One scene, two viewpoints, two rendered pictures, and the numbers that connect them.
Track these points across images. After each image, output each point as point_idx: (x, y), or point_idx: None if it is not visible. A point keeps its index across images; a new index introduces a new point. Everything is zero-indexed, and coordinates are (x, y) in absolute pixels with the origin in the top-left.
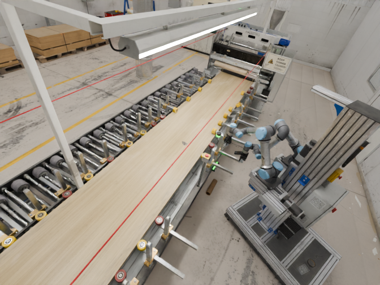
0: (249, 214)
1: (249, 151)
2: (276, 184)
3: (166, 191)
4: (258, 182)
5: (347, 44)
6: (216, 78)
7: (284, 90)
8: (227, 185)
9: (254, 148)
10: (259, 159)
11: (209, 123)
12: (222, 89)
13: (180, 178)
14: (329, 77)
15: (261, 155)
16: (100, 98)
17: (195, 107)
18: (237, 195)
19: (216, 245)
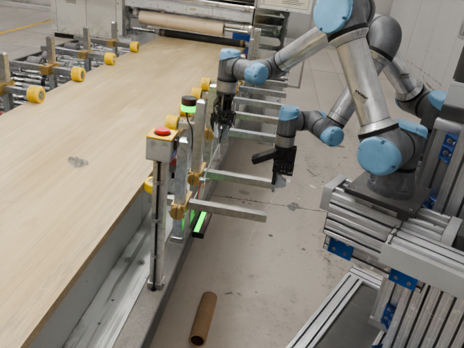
0: None
1: (279, 207)
2: (420, 199)
3: (7, 318)
4: (360, 217)
5: (393, 0)
6: (150, 45)
7: (311, 87)
8: (249, 304)
9: (312, 120)
10: (313, 220)
11: (153, 114)
12: (172, 59)
13: (73, 259)
14: None
15: (353, 90)
16: None
17: (104, 90)
18: (290, 324)
19: None
